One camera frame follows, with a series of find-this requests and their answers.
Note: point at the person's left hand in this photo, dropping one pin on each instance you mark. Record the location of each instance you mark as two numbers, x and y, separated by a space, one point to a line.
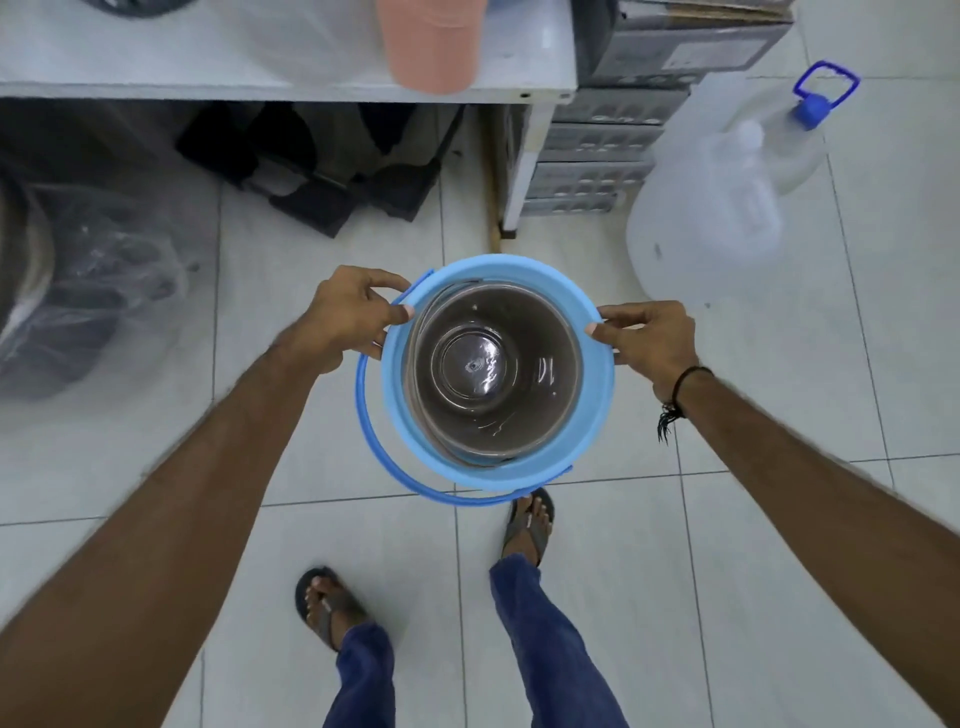
341 319

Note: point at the person's right hand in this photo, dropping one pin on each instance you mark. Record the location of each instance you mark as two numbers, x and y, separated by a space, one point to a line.
656 345

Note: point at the person's left thumb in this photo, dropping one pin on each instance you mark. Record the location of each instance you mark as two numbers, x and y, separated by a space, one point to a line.
394 313

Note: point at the person's right thumb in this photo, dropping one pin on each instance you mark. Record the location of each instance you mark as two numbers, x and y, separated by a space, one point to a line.
604 333

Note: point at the blue plastic bucket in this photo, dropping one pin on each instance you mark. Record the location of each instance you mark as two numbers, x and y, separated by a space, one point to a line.
592 420

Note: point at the person's left forearm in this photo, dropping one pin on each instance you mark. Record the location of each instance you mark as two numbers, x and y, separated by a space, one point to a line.
157 525

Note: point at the person's right forearm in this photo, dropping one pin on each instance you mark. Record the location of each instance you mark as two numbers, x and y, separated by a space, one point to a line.
825 502

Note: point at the black thread wristband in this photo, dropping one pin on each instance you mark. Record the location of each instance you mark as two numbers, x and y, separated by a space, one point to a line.
679 386

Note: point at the steel pot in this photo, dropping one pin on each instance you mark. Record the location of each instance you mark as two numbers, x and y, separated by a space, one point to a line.
495 375

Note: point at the clear water jug blue cap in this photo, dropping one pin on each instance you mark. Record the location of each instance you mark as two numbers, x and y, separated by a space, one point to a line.
697 217

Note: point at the wooden stick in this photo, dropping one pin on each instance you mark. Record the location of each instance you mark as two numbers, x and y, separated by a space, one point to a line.
493 195

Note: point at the black bags pile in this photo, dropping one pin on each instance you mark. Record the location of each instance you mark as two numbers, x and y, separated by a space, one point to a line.
322 165

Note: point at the person's right grey sandal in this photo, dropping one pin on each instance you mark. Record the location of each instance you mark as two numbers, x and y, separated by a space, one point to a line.
525 525

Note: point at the person's grey sandal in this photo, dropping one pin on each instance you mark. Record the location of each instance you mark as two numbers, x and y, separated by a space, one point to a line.
337 600
525 525

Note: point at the white table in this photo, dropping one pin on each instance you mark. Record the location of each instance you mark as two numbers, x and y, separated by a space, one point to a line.
262 75

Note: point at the person's left grey sandal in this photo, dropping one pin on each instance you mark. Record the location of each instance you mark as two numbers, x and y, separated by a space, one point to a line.
337 600

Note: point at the cardboard box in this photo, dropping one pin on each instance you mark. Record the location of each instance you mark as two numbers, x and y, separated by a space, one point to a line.
675 45

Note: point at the clear plastic wrapped bundle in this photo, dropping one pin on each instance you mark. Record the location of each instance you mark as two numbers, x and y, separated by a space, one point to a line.
82 285

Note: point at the person's right leg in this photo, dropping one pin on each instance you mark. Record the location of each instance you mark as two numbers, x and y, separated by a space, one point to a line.
555 652

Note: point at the person's leg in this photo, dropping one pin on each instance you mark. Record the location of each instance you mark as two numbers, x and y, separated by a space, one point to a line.
364 682
555 652

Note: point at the person's left leg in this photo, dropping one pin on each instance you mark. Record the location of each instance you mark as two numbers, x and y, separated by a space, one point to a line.
364 682

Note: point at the dark round object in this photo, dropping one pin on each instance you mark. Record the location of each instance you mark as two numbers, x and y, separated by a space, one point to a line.
139 6

